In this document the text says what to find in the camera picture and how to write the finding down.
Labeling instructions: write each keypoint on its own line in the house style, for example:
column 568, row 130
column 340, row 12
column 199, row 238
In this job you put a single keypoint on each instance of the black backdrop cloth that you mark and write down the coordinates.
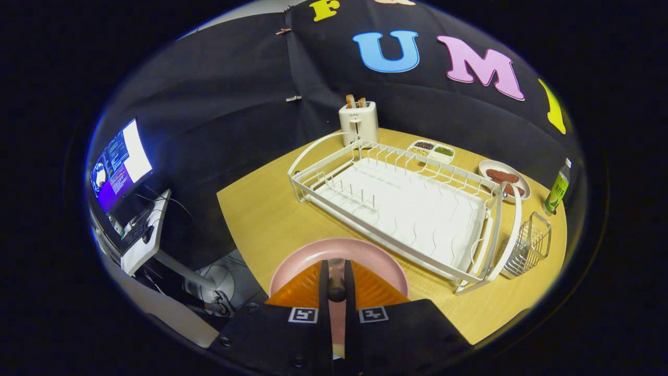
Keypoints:
column 235, row 130

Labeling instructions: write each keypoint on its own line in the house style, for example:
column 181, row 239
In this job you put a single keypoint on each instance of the open laptop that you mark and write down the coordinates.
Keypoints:
column 122, row 167

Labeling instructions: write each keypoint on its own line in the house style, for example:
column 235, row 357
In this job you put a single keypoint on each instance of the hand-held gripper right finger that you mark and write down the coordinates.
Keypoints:
column 412, row 334

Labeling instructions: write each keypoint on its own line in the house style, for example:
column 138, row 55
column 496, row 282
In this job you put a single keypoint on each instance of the divided white snack tray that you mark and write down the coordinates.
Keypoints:
column 442, row 157

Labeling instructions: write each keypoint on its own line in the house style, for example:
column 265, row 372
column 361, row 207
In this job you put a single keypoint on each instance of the beige plate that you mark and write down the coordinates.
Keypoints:
column 488, row 168

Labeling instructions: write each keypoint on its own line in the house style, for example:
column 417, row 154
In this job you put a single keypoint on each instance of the white laptop stand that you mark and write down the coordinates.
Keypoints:
column 143, row 256

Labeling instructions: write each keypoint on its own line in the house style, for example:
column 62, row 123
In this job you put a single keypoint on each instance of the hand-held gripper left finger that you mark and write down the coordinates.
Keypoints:
column 271, row 339

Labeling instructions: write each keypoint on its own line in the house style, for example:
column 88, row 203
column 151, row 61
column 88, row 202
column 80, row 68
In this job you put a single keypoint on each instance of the red-brown sausage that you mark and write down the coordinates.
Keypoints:
column 502, row 176
column 514, row 189

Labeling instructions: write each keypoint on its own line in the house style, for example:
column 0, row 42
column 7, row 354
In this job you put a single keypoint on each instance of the pink plate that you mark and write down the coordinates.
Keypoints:
column 339, row 248

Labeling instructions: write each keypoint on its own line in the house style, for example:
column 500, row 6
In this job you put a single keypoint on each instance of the white toaster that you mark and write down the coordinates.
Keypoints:
column 360, row 125

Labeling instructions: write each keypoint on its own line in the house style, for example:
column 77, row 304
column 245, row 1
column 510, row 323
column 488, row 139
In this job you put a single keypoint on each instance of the green-label drink bottle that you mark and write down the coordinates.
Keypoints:
column 557, row 190

